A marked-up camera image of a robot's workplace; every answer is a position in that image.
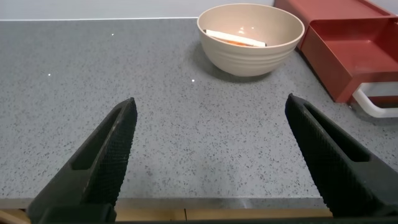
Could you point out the white marker pen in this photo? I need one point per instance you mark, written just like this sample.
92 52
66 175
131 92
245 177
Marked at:
230 37

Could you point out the wooden table frame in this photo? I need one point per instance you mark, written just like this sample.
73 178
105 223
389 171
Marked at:
236 214

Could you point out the beige ribbed bowl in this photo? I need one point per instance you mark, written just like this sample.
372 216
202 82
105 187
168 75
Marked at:
245 59

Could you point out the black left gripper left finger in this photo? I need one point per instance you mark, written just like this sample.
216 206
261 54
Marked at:
102 161

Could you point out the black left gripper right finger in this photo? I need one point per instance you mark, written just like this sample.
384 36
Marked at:
335 174

